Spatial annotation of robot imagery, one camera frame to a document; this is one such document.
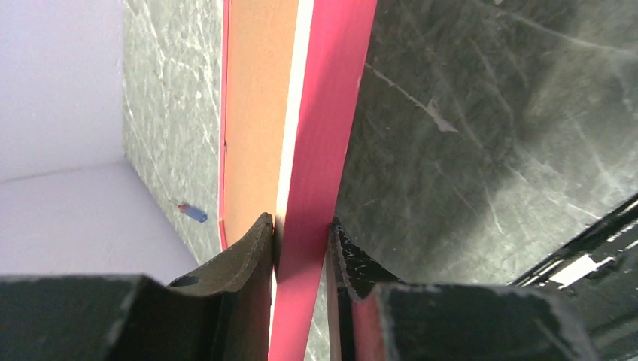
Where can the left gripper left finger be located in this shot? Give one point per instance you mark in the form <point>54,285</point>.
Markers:
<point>218,311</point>

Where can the small blue red screwdriver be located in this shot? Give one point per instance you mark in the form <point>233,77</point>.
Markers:
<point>193,212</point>

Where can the brown backing board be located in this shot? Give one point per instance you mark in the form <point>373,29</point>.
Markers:
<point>260,47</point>

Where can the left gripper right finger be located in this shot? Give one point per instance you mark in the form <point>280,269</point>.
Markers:
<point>374,315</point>

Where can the wooden picture frame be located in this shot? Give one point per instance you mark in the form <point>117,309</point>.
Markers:
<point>331,40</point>

